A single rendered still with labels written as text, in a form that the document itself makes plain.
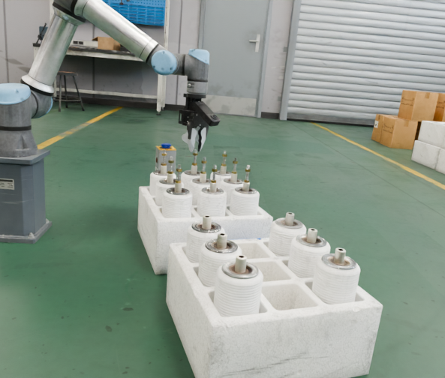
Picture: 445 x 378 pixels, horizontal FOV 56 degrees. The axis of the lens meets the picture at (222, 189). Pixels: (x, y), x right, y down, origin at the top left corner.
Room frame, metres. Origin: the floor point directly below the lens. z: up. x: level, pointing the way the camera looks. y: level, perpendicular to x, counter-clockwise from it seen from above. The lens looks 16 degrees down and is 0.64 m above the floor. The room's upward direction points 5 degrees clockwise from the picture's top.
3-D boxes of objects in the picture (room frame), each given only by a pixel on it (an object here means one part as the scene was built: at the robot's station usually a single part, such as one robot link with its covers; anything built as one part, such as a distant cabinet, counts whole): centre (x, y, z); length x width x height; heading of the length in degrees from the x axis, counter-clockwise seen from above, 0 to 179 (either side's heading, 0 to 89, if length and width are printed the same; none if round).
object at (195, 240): (1.00, 0.03, 0.16); 0.10 x 0.10 x 0.18
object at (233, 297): (0.78, -0.05, 0.16); 0.10 x 0.10 x 0.18
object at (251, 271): (0.78, -0.05, 0.25); 0.08 x 0.08 x 0.01
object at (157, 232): (1.44, 0.07, 0.09); 0.39 x 0.39 x 0.18; 20
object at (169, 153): (1.69, 0.24, 0.16); 0.07 x 0.07 x 0.31; 20
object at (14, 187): (1.43, 0.74, 0.15); 0.19 x 0.19 x 0.30; 4
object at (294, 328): (0.93, -0.12, 0.09); 0.39 x 0.39 x 0.18; 20
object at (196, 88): (1.56, 0.13, 0.57); 0.08 x 0.08 x 0.05
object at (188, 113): (1.57, 0.13, 0.49); 0.09 x 0.08 x 0.12; 49
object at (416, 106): (4.59, -1.99, 0.45); 0.30 x 0.24 x 0.30; 6
